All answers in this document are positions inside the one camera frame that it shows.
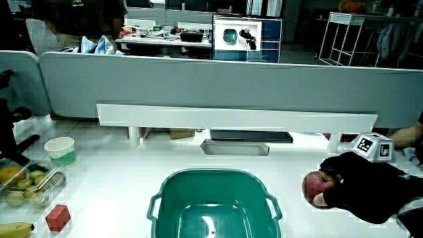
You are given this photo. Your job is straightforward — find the person's right hand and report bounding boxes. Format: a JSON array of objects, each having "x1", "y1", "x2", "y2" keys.
[{"x1": 312, "y1": 132, "x2": 411, "y2": 225}]

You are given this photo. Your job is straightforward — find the red apple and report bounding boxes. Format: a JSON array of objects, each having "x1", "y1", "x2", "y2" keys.
[{"x1": 301, "y1": 170, "x2": 338, "y2": 210}]

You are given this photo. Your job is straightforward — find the another person's forearm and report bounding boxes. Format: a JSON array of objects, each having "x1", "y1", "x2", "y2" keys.
[{"x1": 389, "y1": 121, "x2": 423, "y2": 149}]

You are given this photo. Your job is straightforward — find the person's right forearm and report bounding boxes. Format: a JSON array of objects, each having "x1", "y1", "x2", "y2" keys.
[{"x1": 395, "y1": 173, "x2": 423, "y2": 238}]

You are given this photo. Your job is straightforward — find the white desk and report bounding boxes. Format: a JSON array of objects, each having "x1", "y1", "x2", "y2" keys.
[{"x1": 0, "y1": 114, "x2": 423, "y2": 238}]

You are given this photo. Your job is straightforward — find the pale blue cloth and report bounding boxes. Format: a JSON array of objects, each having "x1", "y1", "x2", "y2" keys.
[{"x1": 395, "y1": 147, "x2": 422, "y2": 166}]

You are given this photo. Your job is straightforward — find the dark red object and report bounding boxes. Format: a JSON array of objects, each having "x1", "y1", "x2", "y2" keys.
[{"x1": 322, "y1": 132, "x2": 360, "y2": 143}]

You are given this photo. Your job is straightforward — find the black flat laptop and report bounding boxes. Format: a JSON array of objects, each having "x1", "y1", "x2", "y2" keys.
[{"x1": 210, "y1": 129, "x2": 294, "y2": 143}]

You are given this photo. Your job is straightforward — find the grey metal tray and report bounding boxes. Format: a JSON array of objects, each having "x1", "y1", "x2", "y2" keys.
[{"x1": 200, "y1": 138, "x2": 270, "y2": 157}]

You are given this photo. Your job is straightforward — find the green plastic basin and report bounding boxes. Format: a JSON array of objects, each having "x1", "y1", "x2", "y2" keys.
[{"x1": 147, "y1": 168, "x2": 284, "y2": 238}]

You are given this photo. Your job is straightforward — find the white shelf riser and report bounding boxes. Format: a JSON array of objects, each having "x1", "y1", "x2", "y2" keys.
[{"x1": 95, "y1": 103, "x2": 379, "y2": 154}]

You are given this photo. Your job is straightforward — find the grey hanging jacket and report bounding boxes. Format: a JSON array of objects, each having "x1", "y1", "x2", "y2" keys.
[{"x1": 376, "y1": 22, "x2": 414, "y2": 62}]

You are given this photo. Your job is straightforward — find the large grey partition panel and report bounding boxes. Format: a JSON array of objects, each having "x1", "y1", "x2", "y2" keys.
[{"x1": 38, "y1": 52, "x2": 423, "y2": 129}]

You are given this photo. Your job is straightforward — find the white metal rack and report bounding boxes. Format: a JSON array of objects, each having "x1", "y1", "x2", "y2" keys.
[{"x1": 319, "y1": 12, "x2": 381, "y2": 67}]

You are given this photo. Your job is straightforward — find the computer monitor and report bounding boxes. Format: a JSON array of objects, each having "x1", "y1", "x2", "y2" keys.
[{"x1": 212, "y1": 14, "x2": 283, "y2": 63}]

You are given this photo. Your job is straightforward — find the orange plush object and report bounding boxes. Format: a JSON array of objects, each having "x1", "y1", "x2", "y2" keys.
[{"x1": 338, "y1": 0, "x2": 366, "y2": 14}]

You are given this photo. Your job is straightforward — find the brown cardboard box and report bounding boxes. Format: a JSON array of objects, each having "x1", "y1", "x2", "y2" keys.
[{"x1": 169, "y1": 128, "x2": 196, "y2": 140}]

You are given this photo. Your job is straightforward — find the black case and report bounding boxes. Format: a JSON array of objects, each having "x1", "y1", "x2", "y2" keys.
[{"x1": 180, "y1": 30, "x2": 204, "y2": 43}]

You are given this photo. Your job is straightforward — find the white background table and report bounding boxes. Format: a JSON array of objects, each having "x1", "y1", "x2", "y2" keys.
[{"x1": 115, "y1": 34, "x2": 213, "y2": 48}]

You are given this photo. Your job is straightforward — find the blue crumpled bag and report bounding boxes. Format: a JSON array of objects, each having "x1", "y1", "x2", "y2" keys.
[{"x1": 80, "y1": 34, "x2": 117, "y2": 56}]

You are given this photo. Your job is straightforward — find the brown kiwi fruit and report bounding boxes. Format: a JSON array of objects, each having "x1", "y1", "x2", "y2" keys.
[{"x1": 49, "y1": 171, "x2": 67, "y2": 188}]

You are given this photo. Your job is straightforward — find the white and green paper cup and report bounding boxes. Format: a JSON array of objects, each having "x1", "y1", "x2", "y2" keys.
[{"x1": 44, "y1": 136, "x2": 77, "y2": 166}]

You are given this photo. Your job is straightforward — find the red block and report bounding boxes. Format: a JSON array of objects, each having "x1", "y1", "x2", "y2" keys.
[{"x1": 45, "y1": 204, "x2": 71, "y2": 232}]

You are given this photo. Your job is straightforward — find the clear plastic fruit box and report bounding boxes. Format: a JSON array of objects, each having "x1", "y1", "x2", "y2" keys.
[{"x1": 0, "y1": 160, "x2": 67, "y2": 214}]

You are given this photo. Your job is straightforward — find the cluster of green fruits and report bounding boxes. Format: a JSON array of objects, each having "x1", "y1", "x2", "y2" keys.
[{"x1": 5, "y1": 169, "x2": 50, "y2": 209}]

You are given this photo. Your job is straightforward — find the yellow banana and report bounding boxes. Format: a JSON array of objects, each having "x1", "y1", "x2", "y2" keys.
[{"x1": 0, "y1": 221, "x2": 35, "y2": 238}]

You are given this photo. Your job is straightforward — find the orange fruit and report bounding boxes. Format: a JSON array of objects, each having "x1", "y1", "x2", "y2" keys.
[{"x1": 0, "y1": 166, "x2": 27, "y2": 185}]

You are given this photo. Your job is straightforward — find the small grey partition panel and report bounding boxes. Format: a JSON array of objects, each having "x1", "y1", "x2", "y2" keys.
[{"x1": 0, "y1": 50, "x2": 52, "y2": 117}]

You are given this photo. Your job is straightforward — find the white striped chair back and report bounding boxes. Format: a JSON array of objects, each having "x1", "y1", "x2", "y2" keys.
[{"x1": 25, "y1": 18, "x2": 59, "y2": 57}]

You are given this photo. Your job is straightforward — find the black camera tripod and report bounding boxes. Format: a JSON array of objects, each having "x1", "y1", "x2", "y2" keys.
[{"x1": 0, "y1": 69, "x2": 40, "y2": 166}]

